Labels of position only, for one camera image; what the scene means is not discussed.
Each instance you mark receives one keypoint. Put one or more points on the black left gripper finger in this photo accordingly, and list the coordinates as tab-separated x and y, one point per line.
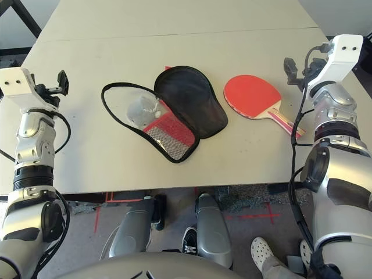
63	82

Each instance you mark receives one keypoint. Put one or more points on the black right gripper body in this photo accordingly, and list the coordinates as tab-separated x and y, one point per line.
315	68

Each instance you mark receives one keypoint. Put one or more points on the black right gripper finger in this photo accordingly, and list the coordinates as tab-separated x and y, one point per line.
291	71

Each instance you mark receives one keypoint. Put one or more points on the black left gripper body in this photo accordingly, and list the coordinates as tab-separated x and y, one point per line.
46	90

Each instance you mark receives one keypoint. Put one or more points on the red ping-pong paddle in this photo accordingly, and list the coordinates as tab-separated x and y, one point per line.
250	93

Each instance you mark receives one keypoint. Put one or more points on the grey plush zipper charm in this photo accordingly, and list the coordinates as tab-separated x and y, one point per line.
139	110

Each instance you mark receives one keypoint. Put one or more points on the black and red paddle case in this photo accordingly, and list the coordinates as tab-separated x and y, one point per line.
189	98

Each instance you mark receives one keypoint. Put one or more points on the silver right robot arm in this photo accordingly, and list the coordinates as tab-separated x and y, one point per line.
334	174

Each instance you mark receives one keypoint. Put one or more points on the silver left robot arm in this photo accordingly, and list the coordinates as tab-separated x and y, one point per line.
29	136

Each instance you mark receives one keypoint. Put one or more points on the black foam floor tile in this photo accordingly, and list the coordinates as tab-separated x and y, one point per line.
8	64

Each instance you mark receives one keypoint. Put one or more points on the grey speckled floor mat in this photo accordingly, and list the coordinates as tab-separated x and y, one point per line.
84	207

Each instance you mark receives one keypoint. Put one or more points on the dark speckled floor mat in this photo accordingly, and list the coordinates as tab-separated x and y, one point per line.
250	200

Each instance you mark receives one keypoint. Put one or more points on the grey left robot leg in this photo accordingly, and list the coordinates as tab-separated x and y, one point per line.
133	226

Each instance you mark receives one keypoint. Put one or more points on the white perforated clog shoe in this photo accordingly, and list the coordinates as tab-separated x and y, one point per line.
305	253
261	251

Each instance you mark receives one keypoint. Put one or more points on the grey foot pedal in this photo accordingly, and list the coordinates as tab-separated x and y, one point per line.
295	264

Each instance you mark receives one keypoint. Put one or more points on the black sneaker with white sole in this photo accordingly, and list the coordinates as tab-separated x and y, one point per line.
189	241

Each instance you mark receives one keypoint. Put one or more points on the grey trouser leg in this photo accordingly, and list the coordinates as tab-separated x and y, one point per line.
274	268

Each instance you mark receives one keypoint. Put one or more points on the grey robot torso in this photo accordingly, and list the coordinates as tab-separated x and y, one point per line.
145	267

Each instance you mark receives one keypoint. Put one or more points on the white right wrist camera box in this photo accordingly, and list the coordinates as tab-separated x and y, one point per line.
343	55

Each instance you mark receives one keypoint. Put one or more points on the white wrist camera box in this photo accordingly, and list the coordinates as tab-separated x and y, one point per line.
14	84
343	55

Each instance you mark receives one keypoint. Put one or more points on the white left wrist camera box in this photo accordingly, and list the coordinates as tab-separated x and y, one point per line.
14	84

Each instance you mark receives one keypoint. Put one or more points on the black metal frame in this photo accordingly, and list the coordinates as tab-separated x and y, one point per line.
32	21

